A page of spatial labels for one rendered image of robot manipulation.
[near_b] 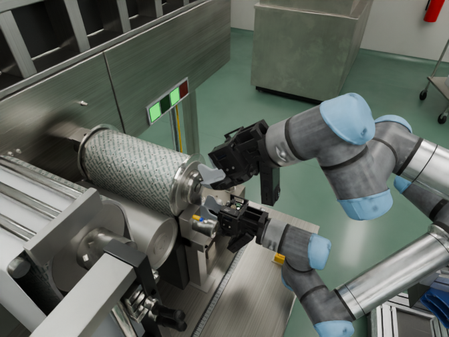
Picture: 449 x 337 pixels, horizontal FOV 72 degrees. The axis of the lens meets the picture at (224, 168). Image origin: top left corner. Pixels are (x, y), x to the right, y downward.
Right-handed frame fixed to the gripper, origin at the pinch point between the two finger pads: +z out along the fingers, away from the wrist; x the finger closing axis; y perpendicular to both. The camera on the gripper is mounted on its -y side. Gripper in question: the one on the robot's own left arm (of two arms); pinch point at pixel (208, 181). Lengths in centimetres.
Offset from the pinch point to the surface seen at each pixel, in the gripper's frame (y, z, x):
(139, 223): 3.0, 8.3, 14.4
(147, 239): 0.3, 6.1, 16.4
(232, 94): -25, 166, -251
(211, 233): -8.7, 2.0, 6.9
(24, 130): 31.4, 22.4, 12.6
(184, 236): -7.7, 10.0, 7.6
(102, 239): 9.4, -4.6, 26.4
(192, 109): 6, 65, -77
